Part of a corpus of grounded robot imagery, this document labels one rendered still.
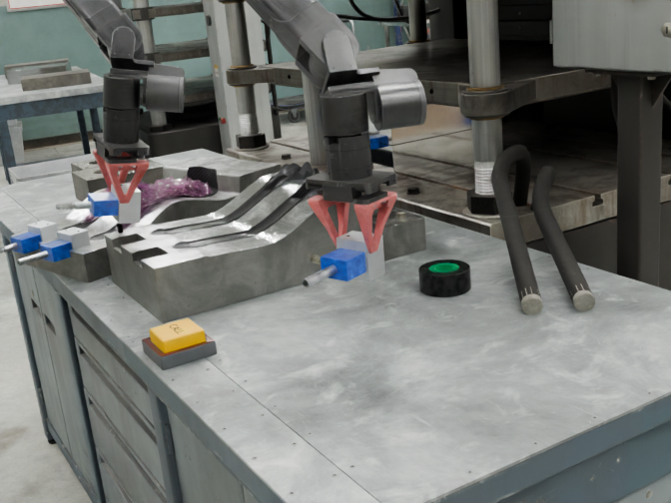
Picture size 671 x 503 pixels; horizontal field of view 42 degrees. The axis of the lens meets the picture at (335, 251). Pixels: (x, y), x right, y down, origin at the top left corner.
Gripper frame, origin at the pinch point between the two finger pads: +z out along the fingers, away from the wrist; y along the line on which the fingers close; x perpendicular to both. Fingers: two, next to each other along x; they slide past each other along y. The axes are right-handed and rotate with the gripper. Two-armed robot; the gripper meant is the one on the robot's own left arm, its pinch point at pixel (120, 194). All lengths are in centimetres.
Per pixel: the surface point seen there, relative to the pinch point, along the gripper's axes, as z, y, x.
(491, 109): -15, -6, -71
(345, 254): -6, -48, -15
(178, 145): 99, 410, -162
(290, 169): -2.0, 3.3, -33.1
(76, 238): 12.3, 13.7, 3.8
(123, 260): 10.6, -3.5, 0.3
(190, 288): 9.6, -19.8, -5.3
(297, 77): -5, 86, -77
